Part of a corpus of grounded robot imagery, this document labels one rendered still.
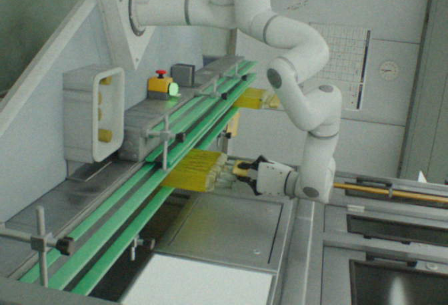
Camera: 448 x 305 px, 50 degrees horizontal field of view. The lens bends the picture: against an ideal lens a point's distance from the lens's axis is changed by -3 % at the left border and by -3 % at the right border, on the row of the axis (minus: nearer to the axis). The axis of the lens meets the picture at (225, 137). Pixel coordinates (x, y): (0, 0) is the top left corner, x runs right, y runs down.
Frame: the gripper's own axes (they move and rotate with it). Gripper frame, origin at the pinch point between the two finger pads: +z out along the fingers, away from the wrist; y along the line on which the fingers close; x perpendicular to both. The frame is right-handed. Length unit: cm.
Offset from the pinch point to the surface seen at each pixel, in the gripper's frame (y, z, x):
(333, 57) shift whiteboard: -15, 114, -566
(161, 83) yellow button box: 21.5, 38.8, -9.5
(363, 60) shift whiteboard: -15, 72, -577
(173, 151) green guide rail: 6.1, 18.3, 13.4
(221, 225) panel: -13.0, -0.3, 14.6
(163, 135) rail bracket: 14.7, 14.4, 26.1
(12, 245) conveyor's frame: 5, 13, 80
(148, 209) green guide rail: -3.8, 12.3, 35.0
